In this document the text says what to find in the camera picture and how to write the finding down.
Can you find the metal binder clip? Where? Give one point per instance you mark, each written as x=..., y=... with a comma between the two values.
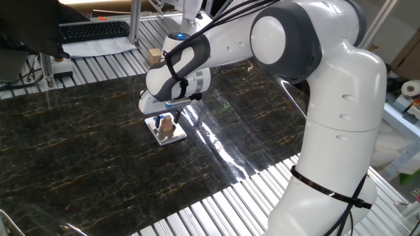
x=416, y=194

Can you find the silver digital pocket scale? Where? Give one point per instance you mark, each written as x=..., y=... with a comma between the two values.
x=172, y=139

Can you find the black marble pattern mat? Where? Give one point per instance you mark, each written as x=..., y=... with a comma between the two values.
x=82, y=170

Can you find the black computer keyboard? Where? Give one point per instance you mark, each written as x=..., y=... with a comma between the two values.
x=93, y=31

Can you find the aluminium frame post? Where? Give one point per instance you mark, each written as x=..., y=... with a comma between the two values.
x=134, y=19
x=377, y=23
x=48, y=70

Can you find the dark grey box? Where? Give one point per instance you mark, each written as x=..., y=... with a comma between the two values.
x=13, y=65

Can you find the small stepped wooden block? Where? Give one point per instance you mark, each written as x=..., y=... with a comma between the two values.
x=166, y=126

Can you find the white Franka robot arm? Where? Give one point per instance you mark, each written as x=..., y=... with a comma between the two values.
x=344, y=98

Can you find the white emergency stop box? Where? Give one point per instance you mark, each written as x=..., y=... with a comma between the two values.
x=64, y=69

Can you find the green plastic piece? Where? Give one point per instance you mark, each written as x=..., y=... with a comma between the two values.
x=411, y=177

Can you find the white paper roll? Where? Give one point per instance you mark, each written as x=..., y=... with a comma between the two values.
x=411, y=88

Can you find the black monitor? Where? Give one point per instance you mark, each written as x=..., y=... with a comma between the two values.
x=29, y=23

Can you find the silver flange mounting plate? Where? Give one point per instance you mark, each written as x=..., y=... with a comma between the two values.
x=178, y=103

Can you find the orange marker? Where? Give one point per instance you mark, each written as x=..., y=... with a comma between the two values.
x=103, y=18

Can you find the light wooden cube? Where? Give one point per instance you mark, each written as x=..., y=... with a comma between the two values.
x=155, y=56

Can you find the white plastic bag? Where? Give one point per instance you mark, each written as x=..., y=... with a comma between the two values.
x=387, y=147

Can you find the brown cardboard sheet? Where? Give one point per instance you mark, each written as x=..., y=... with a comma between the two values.
x=410, y=62

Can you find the grey blue block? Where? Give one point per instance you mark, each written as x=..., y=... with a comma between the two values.
x=401, y=102

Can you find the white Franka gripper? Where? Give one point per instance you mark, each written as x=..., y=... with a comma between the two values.
x=151, y=106

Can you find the white paper sheet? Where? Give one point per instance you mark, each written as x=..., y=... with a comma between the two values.
x=98, y=47

